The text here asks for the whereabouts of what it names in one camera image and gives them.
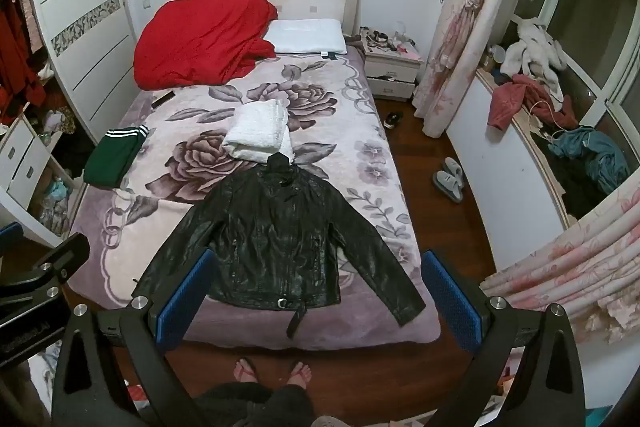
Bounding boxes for white wardrobe door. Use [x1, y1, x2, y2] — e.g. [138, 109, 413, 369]
[27, 0, 138, 145]

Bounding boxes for person's foot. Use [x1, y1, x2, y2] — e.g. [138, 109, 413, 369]
[287, 359, 313, 390]
[234, 357, 258, 383]

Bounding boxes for person's right foot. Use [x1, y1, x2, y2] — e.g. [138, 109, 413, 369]
[287, 359, 313, 390]

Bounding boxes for dark garment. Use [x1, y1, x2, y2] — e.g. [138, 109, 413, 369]
[530, 132, 601, 220]

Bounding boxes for white nightstand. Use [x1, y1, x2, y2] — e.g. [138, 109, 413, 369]
[362, 42, 426, 102]

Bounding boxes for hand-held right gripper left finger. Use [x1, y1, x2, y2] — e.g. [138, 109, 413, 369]
[50, 249, 221, 427]

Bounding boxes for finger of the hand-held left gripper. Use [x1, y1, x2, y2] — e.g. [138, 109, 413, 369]
[0, 223, 24, 254]
[0, 232, 92, 314]

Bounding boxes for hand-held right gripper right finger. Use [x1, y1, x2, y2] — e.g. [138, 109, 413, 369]
[421, 249, 586, 427]

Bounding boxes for teal garment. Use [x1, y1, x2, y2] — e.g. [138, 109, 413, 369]
[547, 127, 631, 195]

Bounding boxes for person's dark trousers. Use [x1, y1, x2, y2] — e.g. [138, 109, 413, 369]
[192, 382, 316, 427]

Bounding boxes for red hanging clothes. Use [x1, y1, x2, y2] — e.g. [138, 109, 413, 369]
[0, 0, 48, 128]

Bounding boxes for white pillow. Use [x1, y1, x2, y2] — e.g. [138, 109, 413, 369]
[262, 19, 348, 56]

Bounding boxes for white drawer unit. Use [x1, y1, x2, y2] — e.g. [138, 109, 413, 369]
[0, 114, 76, 248]

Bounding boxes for white plush garment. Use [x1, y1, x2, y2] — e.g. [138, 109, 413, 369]
[500, 17, 568, 95]

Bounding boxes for loose pink floral curtain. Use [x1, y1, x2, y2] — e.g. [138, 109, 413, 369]
[485, 179, 640, 345]

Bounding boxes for black leather jacket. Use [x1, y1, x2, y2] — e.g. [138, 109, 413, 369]
[131, 152, 427, 339]

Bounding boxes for person's left foot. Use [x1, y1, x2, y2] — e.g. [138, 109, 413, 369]
[234, 357, 258, 383]

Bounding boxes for pile of small items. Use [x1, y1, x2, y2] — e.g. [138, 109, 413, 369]
[360, 26, 421, 58]

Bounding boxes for white cable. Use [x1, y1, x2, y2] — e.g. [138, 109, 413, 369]
[530, 99, 566, 132]

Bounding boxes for grey slipper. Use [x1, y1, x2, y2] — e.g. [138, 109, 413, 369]
[432, 170, 463, 204]
[442, 157, 468, 188]

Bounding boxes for red blanket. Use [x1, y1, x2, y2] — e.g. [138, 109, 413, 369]
[132, 0, 279, 92]

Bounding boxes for green pants with white stripes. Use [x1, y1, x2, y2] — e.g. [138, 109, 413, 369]
[82, 125, 151, 188]

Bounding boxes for tied pink floral curtain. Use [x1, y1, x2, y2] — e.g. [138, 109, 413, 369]
[414, 0, 506, 138]

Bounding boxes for white folded blanket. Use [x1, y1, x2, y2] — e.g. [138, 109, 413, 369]
[221, 99, 295, 165]

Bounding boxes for dusty red garment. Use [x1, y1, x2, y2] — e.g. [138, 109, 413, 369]
[487, 74, 576, 130]

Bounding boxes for floral bed blanket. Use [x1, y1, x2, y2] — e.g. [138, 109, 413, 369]
[67, 44, 442, 352]

